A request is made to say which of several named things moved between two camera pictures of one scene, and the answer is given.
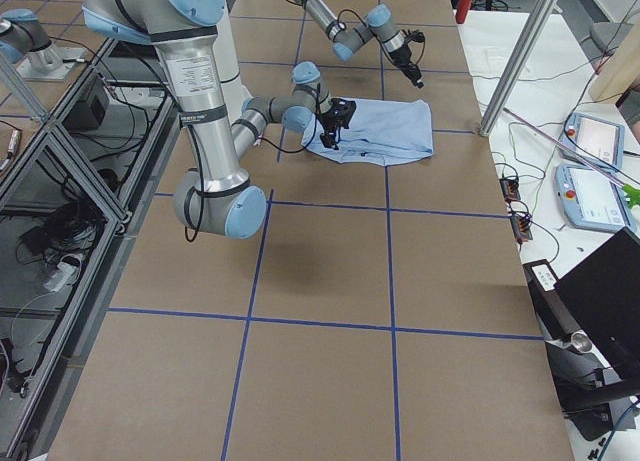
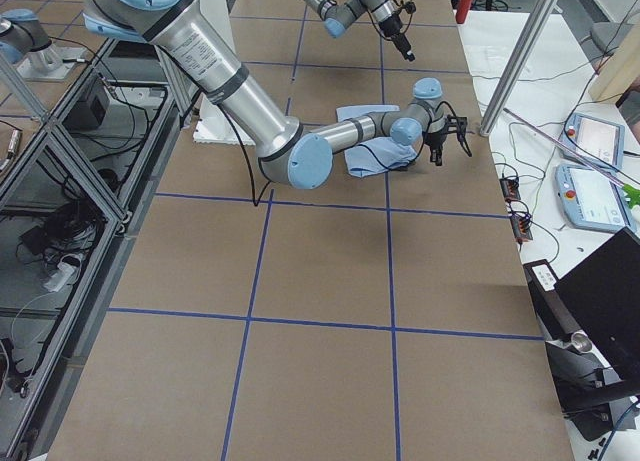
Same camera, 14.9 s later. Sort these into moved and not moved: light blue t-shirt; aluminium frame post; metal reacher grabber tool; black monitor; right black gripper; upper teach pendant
Moved: light blue t-shirt; right black gripper
Not moved: black monitor; aluminium frame post; upper teach pendant; metal reacher grabber tool
